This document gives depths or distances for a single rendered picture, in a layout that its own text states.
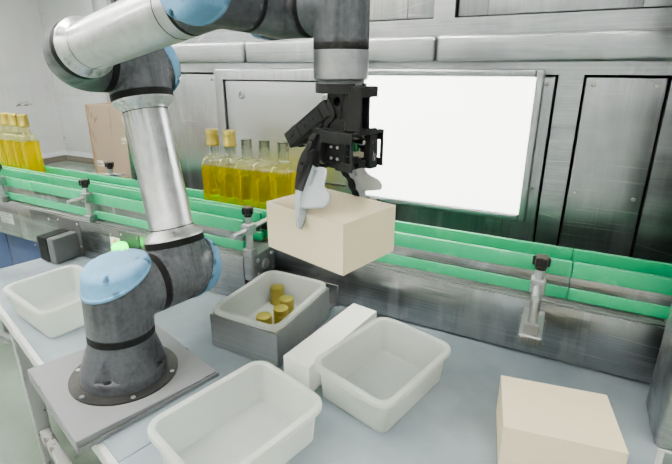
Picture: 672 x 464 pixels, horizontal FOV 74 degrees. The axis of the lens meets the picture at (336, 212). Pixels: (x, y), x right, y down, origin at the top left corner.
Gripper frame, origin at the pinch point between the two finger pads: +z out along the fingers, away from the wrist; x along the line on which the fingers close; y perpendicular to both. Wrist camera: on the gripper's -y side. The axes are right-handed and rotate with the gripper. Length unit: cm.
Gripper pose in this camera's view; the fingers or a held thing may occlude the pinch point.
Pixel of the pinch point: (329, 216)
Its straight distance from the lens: 69.2
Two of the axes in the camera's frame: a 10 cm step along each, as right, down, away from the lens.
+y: 7.4, 2.2, -6.4
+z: 0.0, 9.5, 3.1
